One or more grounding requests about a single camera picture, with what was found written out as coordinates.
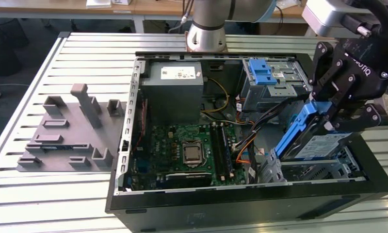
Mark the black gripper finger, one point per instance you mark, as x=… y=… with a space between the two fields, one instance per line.
x=355 y=119
x=330 y=80

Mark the hard disk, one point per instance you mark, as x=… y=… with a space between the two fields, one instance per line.
x=323 y=145

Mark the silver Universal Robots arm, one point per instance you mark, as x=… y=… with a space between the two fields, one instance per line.
x=207 y=36

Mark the metal disk bay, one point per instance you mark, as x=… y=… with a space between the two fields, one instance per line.
x=310 y=167

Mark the metal optical drive cage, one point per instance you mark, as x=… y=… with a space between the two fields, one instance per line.
x=278 y=94

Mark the blue plastic drive latch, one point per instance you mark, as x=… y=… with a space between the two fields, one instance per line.
x=262 y=71

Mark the RAM stick in slot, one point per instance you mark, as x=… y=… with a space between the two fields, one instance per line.
x=229 y=150

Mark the grey power supply unit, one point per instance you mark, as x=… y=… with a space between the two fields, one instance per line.
x=169 y=102

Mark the silver CPU in socket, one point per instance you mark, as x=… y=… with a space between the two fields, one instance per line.
x=193 y=154

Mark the black open PC case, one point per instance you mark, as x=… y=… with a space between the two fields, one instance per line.
x=214 y=208

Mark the black graphics card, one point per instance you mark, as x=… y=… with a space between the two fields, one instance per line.
x=187 y=179

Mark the green motherboard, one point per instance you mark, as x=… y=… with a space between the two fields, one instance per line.
x=163 y=145

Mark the small white box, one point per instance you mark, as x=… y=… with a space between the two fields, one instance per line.
x=122 y=2

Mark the grey plastic parts rack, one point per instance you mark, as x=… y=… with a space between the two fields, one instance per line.
x=71 y=136

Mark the wooden desk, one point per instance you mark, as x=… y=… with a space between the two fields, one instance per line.
x=69 y=9

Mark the RAM stick in rack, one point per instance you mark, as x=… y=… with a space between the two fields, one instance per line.
x=56 y=147

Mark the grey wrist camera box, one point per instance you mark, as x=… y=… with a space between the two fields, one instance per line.
x=327 y=17

